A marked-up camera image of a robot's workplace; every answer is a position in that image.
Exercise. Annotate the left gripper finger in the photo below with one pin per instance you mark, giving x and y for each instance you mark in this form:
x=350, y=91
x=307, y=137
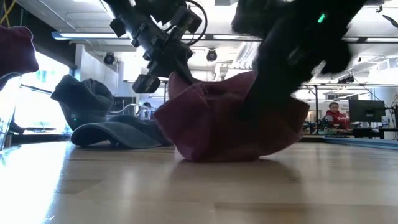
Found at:
x=186, y=73

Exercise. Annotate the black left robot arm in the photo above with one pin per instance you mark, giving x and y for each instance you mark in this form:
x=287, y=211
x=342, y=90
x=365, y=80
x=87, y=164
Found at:
x=124, y=12

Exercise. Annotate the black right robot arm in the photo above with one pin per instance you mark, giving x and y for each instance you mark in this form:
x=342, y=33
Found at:
x=311, y=25

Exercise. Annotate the black ceiling spotlight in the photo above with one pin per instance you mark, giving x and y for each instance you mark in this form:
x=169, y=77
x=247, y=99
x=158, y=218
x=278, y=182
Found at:
x=211, y=55
x=109, y=58
x=346, y=79

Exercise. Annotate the person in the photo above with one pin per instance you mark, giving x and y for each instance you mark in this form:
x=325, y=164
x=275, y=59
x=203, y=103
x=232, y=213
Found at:
x=146, y=105
x=337, y=118

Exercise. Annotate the dark cabinet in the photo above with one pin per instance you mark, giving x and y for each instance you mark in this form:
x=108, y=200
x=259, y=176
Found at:
x=119, y=104

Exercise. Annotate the ceiling light strip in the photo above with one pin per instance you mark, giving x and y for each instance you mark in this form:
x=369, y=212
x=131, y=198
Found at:
x=93, y=35

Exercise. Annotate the black computer monitor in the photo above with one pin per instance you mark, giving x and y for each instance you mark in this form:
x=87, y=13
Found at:
x=367, y=110

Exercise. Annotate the blue-grey tabletop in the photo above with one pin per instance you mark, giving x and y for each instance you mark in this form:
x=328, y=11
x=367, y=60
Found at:
x=363, y=143

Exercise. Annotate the black desk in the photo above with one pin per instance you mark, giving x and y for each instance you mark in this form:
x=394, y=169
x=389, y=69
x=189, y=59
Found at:
x=373, y=132

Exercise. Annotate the black aluminium frame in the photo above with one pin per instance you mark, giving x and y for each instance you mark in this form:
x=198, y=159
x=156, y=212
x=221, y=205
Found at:
x=40, y=138

